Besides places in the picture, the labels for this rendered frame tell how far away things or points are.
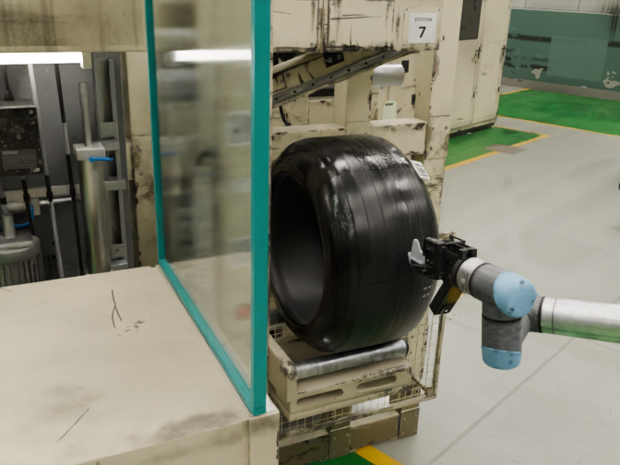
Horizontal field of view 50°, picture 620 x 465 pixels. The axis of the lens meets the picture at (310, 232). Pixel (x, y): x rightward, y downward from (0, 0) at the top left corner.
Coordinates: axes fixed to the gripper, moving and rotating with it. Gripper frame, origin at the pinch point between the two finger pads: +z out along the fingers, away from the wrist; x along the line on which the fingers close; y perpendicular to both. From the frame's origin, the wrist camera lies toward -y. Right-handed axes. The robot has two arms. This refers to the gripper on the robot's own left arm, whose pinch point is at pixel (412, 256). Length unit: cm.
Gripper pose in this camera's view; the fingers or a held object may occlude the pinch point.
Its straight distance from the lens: 153.8
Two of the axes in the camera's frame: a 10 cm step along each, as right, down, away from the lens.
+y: 0.0, -9.6, -2.6
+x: -9.0, 1.1, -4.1
